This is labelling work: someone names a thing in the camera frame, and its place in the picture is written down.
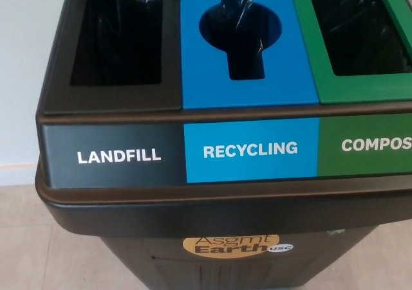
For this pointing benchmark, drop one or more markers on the black landfill bin liner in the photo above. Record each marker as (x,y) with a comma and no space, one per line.
(116,39)

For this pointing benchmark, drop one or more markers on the black landfill lid panel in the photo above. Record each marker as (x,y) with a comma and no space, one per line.
(112,98)

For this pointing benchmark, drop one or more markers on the black three-stream trash can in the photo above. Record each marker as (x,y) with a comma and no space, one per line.
(193,213)

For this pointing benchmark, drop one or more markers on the white wall baseboard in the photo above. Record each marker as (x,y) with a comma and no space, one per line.
(17,174)

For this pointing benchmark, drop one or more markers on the blue recycling label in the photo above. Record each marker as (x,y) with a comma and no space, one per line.
(251,169)

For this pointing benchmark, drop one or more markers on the round gold Asgmt Earth sticker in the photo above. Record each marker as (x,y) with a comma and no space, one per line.
(191,246)

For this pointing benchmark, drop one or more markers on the blue recycling lid panel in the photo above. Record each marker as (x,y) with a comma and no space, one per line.
(283,77)

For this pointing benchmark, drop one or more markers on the small white USC sticker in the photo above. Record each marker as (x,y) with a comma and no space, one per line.
(280,248)

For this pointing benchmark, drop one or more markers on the green compost label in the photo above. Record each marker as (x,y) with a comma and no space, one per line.
(363,163)

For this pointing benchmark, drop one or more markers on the black recycling bin liner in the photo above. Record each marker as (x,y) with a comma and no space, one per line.
(241,36)

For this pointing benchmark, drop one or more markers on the green compost lid panel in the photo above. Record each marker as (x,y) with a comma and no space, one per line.
(370,89)

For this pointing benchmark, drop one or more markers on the black compost bin liner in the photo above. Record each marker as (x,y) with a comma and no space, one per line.
(357,26)

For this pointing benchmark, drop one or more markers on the black landfill label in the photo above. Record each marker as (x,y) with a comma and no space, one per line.
(112,135)

